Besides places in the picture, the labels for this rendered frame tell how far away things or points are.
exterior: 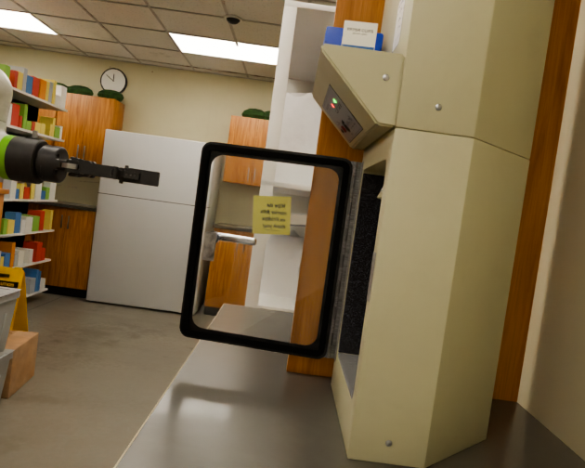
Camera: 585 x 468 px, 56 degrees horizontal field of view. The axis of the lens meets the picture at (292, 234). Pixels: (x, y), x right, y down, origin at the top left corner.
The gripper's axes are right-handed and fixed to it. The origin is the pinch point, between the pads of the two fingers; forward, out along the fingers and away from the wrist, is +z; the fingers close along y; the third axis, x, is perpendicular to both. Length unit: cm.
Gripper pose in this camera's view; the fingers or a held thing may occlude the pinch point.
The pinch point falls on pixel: (141, 176)
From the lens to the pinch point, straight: 118.3
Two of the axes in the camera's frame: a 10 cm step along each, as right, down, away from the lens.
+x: -1.5, 9.9, 0.5
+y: -0.1, -0.5, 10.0
